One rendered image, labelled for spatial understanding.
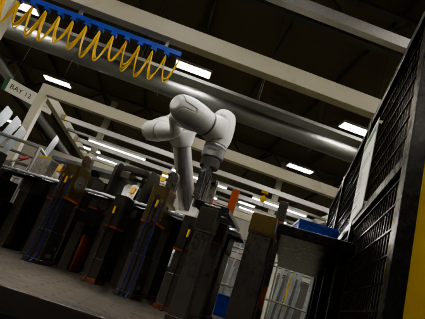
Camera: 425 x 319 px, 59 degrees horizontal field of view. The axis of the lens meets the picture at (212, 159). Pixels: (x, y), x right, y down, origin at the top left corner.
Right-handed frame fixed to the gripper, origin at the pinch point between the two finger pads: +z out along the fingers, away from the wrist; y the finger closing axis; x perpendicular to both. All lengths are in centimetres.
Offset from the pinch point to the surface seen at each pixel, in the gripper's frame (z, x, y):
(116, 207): 10.9, -19.5, 21.0
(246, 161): -238, -95, -590
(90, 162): -2.8, -38.9, 15.4
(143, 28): -225, -184, -196
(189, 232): 12.2, 7.7, 24.1
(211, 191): -11.9, 0.2, -15.4
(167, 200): 4.6, -2.7, 23.3
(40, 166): -2, -80, -11
